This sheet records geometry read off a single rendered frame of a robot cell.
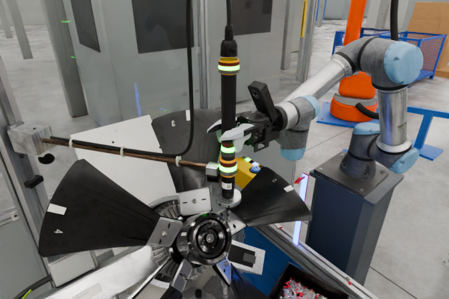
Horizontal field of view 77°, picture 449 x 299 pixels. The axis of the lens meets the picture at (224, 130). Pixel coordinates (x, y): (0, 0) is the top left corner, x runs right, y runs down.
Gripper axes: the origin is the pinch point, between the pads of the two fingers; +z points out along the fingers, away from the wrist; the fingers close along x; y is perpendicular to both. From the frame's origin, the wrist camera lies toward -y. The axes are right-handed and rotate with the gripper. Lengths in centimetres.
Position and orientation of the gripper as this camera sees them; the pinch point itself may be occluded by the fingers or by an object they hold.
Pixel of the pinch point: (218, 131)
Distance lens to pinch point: 64.8
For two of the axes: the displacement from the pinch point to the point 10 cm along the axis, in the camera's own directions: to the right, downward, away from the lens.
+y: -0.1, 9.0, 4.3
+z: -7.8, 2.6, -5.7
